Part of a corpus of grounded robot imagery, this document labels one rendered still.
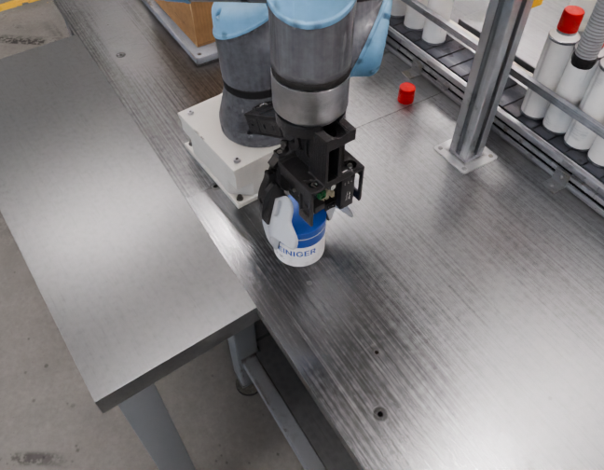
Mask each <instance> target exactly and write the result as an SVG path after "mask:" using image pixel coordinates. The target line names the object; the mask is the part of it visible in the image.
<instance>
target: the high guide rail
mask: <svg viewBox="0 0 604 470"><path fill-rule="evenodd" d="M401 1H403V2H404V3H406V4H407V5H409V6H410V7H412V8H414V9H415V10H416V11H417V12H418V13H420V14H421V15H423V16H424V17H426V18H427V19H429V20H430V21H432V22H434V23H435V24H436V25H438V26H439V27H441V28H442V29H444V30H445V31H447V32H448V33H450V34H451V35H453V36H454V37H456V38H457V39H458V40H459V41H461V42H462V43H464V44H465V45H467V46H468V47H469V48H471V49H473V50H474V51H476V49H477V45H478V41H477V40H476V39H474V38H473V37H471V36H470V35H468V34H466V33H465V32H463V31H462V30H461V29H460V28H458V27H457V26H455V25H454V24H452V23H451V22H449V21H447V20H446V19H444V18H443V17H441V16H440V15H438V14H437V13H435V12H434V11H432V10H431V9H429V8H428V7H426V6H424V5H423V4H421V2H419V1H418V0H401ZM509 75H510V76H512V77H514V78H515V79H517V80H518V81H520V82H521V83H522V84H524V85H525V86H527V87H528V88H530V89H531V90H533V91H535V92H536V93H538V94H539V95H540V96H542V97H543V98H544V99H545V100H547V101H548V102H550V103H551V104H553V105H555V106H556V107H557V108H559V109H560V110H562V111H563V112H565V113H566V114H568V115H569V116H571V117H572V118H574V119H575V120H577V121H578V122H580V123H581V124H583V125H584V126H585V127H586V128H588V129H589V130H590V131H592V132H594V133H595V134H597V135H598V136H600V137H601V138H603V139H604V125H603V124H601V123H600V122H598V121H597V120H595V119H594V118H592V117H590V116H589V115H587V114H586V113H585V112H584V111H582V110H581V109H579V108H578V107H576V106H575V105H573V104H571V103H570V102H568V101H567V100H565V99H564V98H562V97H561V96H559V95H558V94H556V93H555V92H553V91H552V90H550V89H548V88H547V87H545V86H544V85H543V84H542V83H540V82H539V81H537V80H536V79H534V78H533V77H532V76H530V75H528V74H527V73H525V72H524V71H522V70H521V69H519V68H518V67H516V66H515V65H513V64H512V67H511V70H510V73H509Z"/></svg>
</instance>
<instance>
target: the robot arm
mask: <svg viewBox="0 0 604 470"><path fill-rule="evenodd" d="M164 1H167V2H180V3H187V4H191V2H213V6H212V18H213V36H214V37H215V42H216V47H217V52H218V58H219V62H220V68H221V73H222V78H223V83H224V89H223V95H222V100H221V104H220V110H219V119H220V124H221V129H222V132H223V133H224V135H225V136H226V137H227V138H228V139H229V140H230V141H232V142H234V143H236V144H238V145H243V146H248V147H257V148H260V147H271V146H275V145H281V147H279V148H277V149H275V150H273V155H272V157H271V159H270V160H269V161H268V164H269V167H268V170H265V174H264V178H263V181H262V183H261V185H260V188H259V190H258V197H257V199H258V206H259V212H260V216H261V218H262V222H263V226H264V230H265V232H266V235H267V238H268V241H269V242H270V244H271V245H272V246H273V247H274V249H275V250H278V249H279V246H280V242H281V243H283V244H284V245H286V246H287V247H288V248H290V249H292V250H295V249H296V248H297V246H298V238H297V236H296V233H295V230H294V227H293V224H292V218H293V213H294V205H293V203H292V201H291V199H290V198H289V197H288V196H287V195H286V194H285V193H284V190H285V191H289V194H290V195H291V196H292V197H293V198H294V199H295V200H296V201H297V202H298V204H299V215H300V216H301V217H302V218H303V219H304V220H305V221H306V222H307V223H308V224H309V225H310V226H311V227H312V226H313V215H314V214H317V213H318V212H319V211H321V210H323V209H324V211H325V212H326V219H327V220H328V221H329V220H331V219H332V217H333V214H334V212H335V209H336V208H337V209H338V210H340V211H341V212H343V213H344V214H346V215H348V216H349V217H353V211H352V209H351V208H350V207H349V205H350V204H352V199H353V196H354V197H355V198H356V199H357V200H361V197H362V188H363V180H364V166H363V164H362V163H361V162H360V161H359V160H357V159H356V158H355V157H354V156H353V155H352V154H350V153H349V152H348V151H347V150H346V149H345V144H347V143H349V142H351V141H353V140H355V137H356V128H355V127H354V126H352V125H351V124H350V123H349V122H348V121H347V120H346V109H347V107H348V103H349V90H350V78H351V77H352V76H372V75H374V74H375V73H376V72H377V71H378V69H379V67H380V65H381V61H382V57H383V52H384V48H385V44H386V39H387V34H388V29H389V24H390V17H391V7H392V0H164ZM356 173H358V174H359V185H358V189H357V188H356V187H355V186H354V180H355V174H356Z"/></svg>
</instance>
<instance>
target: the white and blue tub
mask: <svg viewBox="0 0 604 470"><path fill-rule="evenodd" d="M288 197H289V198H290V199H291V201H292V203H293V205H294V213H293V218H292V224H293V227H294V230H295V233H296V236H297V238H298V246H297V248H296V249H295V250H292V249H290V248H288V247H287V246H286V245H284V244H283V243H281V242H280V246H279V249H278V250H275V249H274V251H275V254H276V256H277V257H278V259H279V260H280V261H282V262H283V263H285V264H287V265H290V266H294V267H305V266H308V265H311V264H313V263H315V262H316V261H317V260H319V259H320V258H321V256H322V255H323V251H324V242H325V227H326V212H325V211H324V209H323V210H321V211H319V212H318V213H317V214H314V215H313V226H312V227H311V226H310V225H309V224H308V223H307V222H306V221H305V220H304V219H303V218H302V217H301V216H300V215H299V204H298V202H297V201H296V200H295V199H294V198H293V197H292V196H291V195H288Z"/></svg>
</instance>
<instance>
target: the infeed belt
mask: <svg viewBox="0 0 604 470"><path fill-rule="evenodd" d="M404 20H405V18H401V19H396V18H392V17H390V24H389V25H390V27H392V28H393V29H394V30H396V31H397V32H399V33H400V34H401V35H403V36H404V37H406V38H407V39H408V40H410V41H411V42H412V43H414V44H415V45H417V46H418V47H419V48H421V49H422V50H424V51H425V52H426V53H428V54H429V55H430V56H432V57H433V58H434V59H436V60H437V61H438V62H440V63H441V64H442V65H443V66H445V67H446V68H447V69H449V70H450V71H451V72H453V73H454V74H456V75H457V76H459V77H460V78H461V79H463V80H464V81H465V82H468V79H469V75H470V72H471V69H472V65H473V61H474V55H475V53H473V52H472V51H470V50H469V49H467V48H466V47H464V46H463V45H462V44H461V43H459V42H458V41H456V40H454V38H452V37H451V36H449V35H446V41H445V43H444V44H442V45H440V46H431V45H428V44H425V43H424V42H423V41H422V39H421V37H422V33H423V30H422V31H418V32H414V31H410V30H407V29H406V28H405V27H404ZM526 93H527V89H526V88H524V87H523V86H521V85H520V84H518V83H517V82H515V81H514V80H512V79H511V78H510V77H508V78H507V81H506V84H505V87H504V90H503V93H502V96H501V100H500V103H499V107H500V108H502V109H503V110H504V111H506V112H507V113H508V114H510V115H511V116H512V117H514V118H516V119H517V120H518V121H520V122H521V123H522V124H524V125H525V126H526V127H528V128H529V129H530V130H532V131H534V132H535V133H536V134H538V135H539V136H540V137H542V138H543V140H545V141H546V142H547V143H549V144H550V145H552V146H553V147H555V148H556V149H557V150H559V151H560V152H561V153H563V154H564V155H565V156H567V157H568V158H569V159H571V160H573V161H574V162H575V163H577V164H578V165H579V166H581V167H582V168H583V169H585V170H586V171H587V172H589V173H591V174H592V175H593V176H595V178H596V179H598V180H599V181H600V182H602V183H603V184H604V169H601V168H598V167H597V166H595V165H593V164H592V163H591V162H589V160H588V159H587V156H586V155H587V152H588V151H586V152H579V151H575V150H572V149H570V148H568V147H567V146H566V145H565V144H564V141H563V138H564V135H555V134H552V133H550V132H548V131H546V130H545V129H544V128H543V127H542V121H543V119H542V120H533V119H530V118H527V117H525V116H523V115H522V113H521V112H520V107H521V105H522V103H523V101H524V98H525V95H526Z"/></svg>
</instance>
